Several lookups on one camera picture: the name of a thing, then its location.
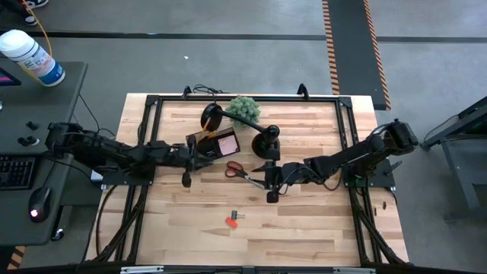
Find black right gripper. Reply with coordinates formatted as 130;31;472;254
251;148;285;204

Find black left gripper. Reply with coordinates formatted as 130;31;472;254
178;135;214;189

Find pink sticky note pad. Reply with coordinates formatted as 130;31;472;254
216;135;239;156

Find red black scissors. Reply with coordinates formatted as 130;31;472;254
224;161;266;190

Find black mesh desk organizer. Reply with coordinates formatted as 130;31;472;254
185;127;241;161

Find black gooseneck desk lamp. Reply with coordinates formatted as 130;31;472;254
200;102;282;161

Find green potted plant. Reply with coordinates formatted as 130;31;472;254
225;95;262;123

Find black striped floor mat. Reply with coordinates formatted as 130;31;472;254
322;0;392;111

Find black side desk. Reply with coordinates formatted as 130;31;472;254
0;60;89;247

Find black computer mouse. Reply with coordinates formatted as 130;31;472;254
28;186;53;224

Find black keyboard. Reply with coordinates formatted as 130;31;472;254
0;155;38;191

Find white wipes canister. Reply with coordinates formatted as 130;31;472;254
0;29;66;88

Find black monitor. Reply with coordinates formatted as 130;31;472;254
0;67;22;87

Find grey metal table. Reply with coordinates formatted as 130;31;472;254
419;94;487;222

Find person's foot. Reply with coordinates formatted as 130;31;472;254
21;0;49;27

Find black aluminium table frame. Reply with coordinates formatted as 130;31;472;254
81;82;410;267

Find black lamp cable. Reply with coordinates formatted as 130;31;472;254
192;84;231;96

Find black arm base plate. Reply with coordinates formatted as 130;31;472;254
340;158;396;190
91;151;155;187

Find silver frame bracket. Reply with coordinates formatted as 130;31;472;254
333;267;377;274
120;266;164;274

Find yellow cable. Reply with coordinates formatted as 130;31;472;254
21;0;53;83

